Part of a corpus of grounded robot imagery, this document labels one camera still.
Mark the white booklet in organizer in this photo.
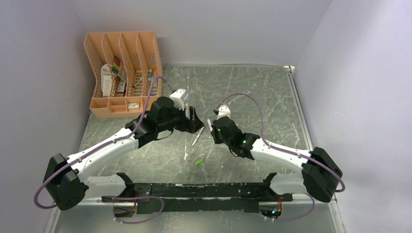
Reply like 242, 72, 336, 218
101, 64, 112, 97

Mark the white pen on table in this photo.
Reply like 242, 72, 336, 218
192, 126, 205, 147

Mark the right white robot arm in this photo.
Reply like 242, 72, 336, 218
210, 116, 343, 203

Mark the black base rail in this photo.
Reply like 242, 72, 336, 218
102, 182, 292, 214

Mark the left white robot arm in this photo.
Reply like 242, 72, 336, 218
43, 97, 204, 211

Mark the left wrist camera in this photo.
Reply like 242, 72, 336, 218
169, 88, 189, 110

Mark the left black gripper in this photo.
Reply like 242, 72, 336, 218
157, 103, 204, 133

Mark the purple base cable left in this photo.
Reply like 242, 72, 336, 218
106, 195, 165, 225

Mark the small white box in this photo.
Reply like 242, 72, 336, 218
127, 102, 140, 111

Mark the colored markers pack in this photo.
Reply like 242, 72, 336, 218
111, 56, 121, 77

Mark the white pen blue tip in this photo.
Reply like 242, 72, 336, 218
207, 118, 213, 132

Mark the orange file organizer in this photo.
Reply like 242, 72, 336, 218
84, 31, 164, 118

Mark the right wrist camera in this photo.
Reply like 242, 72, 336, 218
214, 105, 231, 119

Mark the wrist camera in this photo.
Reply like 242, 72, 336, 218
214, 105, 231, 119
169, 88, 189, 110

